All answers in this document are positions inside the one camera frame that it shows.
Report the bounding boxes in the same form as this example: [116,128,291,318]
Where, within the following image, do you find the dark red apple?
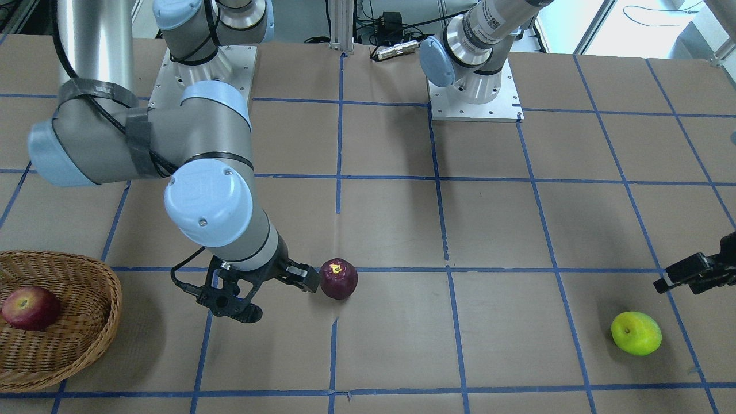
[320,258,359,300]

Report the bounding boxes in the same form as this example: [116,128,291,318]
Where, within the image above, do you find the silver metal cylinder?
[371,40,420,62]

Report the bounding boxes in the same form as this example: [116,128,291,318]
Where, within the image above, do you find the aluminium frame post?
[327,0,356,55]

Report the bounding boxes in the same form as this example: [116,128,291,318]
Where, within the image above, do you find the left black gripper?
[653,233,735,294]

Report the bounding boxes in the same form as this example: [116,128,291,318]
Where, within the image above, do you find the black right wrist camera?
[194,256,265,323]

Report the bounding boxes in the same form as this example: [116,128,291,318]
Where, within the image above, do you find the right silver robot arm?
[27,1,320,293]

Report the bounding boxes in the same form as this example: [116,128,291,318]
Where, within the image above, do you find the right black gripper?
[221,233,320,294]

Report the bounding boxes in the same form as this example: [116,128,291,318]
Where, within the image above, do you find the wicker basket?
[1,251,122,392]

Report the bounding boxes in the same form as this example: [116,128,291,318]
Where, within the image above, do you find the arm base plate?
[427,60,525,122]
[149,45,258,114]

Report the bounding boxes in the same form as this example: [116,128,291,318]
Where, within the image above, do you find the black power adapter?
[378,11,403,31]

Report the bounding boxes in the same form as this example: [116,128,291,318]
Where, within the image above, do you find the red yellow apple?
[2,286,62,332]

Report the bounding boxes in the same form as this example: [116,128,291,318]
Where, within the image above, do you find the green apple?
[610,311,663,357]

